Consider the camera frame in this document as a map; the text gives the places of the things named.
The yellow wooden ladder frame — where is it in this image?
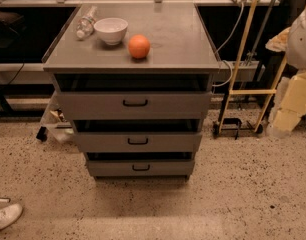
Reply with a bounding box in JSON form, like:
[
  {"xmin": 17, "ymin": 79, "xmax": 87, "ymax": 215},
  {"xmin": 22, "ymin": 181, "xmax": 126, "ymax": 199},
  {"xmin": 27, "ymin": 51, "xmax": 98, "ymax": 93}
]
[{"xmin": 212, "ymin": 0, "xmax": 306, "ymax": 139}]

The white shoe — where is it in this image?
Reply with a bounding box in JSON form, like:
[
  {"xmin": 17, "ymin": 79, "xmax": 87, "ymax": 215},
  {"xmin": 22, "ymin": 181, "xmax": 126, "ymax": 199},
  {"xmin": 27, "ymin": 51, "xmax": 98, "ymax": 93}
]
[{"xmin": 0, "ymin": 204, "xmax": 23, "ymax": 230}]

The white ceramic bowl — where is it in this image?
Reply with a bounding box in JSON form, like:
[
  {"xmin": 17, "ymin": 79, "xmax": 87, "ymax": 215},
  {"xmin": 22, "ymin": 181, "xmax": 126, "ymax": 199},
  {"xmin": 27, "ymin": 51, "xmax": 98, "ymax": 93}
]
[{"xmin": 94, "ymin": 18, "xmax": 128, "ymax": 45}]

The clear plastic storage bin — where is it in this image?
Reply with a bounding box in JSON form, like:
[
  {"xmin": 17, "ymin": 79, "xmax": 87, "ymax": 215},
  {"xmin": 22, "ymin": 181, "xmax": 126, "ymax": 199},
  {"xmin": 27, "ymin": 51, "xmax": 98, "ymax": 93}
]
[{"xmin": 36, "ymin": 93, "xmax": 73, "ymax": 143}]

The black cable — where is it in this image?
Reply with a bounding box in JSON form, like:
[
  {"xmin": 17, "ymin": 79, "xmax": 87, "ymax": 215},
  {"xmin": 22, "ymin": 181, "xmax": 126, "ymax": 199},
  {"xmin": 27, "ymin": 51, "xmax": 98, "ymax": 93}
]
[{"xmin": 6, "ymin": 62, "xmax": 26, "ymax": 87}]

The grey drawer cabinet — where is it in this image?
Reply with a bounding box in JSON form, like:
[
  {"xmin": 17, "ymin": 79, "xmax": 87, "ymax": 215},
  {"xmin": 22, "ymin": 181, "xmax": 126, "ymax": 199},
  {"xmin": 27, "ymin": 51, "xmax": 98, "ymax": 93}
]
[{"xmin": 41, "ymin": 2, "xmax": 222, "ymax": 181}]

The grey drawer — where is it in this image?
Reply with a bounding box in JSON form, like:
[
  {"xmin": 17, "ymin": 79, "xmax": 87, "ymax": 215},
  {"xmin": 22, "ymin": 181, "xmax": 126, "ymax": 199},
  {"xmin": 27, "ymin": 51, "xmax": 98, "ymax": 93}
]
[
  {"xmin": 86, "ymin": 160, "xmax": 195, "ymax": 177},
  {"xmin": 57, "ymin": 92, "xmax": 211, "ymax": 120},
  {"xmin": 75, "ymin": 132, "xmax": 202, "ymax": 153}
]

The grey wall shelf rail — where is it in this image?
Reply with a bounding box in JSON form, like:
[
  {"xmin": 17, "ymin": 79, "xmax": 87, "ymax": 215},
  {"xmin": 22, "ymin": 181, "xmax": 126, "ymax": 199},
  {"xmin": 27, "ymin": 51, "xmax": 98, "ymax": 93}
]
[{"xmin": 213, "ymin": 61, "xmax": 265, "ymax": 83}]

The orange fruit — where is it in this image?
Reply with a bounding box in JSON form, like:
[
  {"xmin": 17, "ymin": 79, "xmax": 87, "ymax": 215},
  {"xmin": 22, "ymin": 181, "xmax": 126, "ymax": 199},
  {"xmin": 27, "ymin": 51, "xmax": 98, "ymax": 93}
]
[{"xmin": 128, "ymin": 35, "xmax": 150, "ymax": 59}]

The grey bottom drawer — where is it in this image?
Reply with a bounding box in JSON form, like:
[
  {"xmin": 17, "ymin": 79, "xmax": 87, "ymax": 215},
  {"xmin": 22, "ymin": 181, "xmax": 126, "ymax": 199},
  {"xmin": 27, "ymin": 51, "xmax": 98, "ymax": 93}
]
[{"xmin": 86, "ymin": 160, "xmax": 195, "ymax": 177}]

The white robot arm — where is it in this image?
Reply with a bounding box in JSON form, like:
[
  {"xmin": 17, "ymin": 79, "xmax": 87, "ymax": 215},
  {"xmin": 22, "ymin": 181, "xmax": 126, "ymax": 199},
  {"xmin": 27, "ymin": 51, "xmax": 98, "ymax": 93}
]
[{"xmin": 265, "ymin": 7, "xmax": 306, "ymax": 138}]

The grey top drawer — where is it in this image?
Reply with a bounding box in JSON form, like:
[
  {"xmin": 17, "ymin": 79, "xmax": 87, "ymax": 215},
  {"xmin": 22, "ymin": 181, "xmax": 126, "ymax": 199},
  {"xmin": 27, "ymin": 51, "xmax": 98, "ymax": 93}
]
[{"xmin": 57, "ymin": 92, "xmax": 211, "ymax": 120}]

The white power cable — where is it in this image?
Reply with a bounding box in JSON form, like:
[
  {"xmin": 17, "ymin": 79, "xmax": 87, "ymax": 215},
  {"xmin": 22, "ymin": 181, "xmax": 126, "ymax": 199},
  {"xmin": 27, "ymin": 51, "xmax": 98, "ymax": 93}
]
[{"xmin": 211, "ymin": 2, "xmax": 246, "ymax": 88}]

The clear plastic water bottle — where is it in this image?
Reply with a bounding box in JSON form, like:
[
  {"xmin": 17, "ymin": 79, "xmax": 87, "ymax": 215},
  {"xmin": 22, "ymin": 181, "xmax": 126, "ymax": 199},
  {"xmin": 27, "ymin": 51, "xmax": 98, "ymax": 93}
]
[{"xmin": 76, "ymin": 6, "xmax": 97, "ymax": 40}]

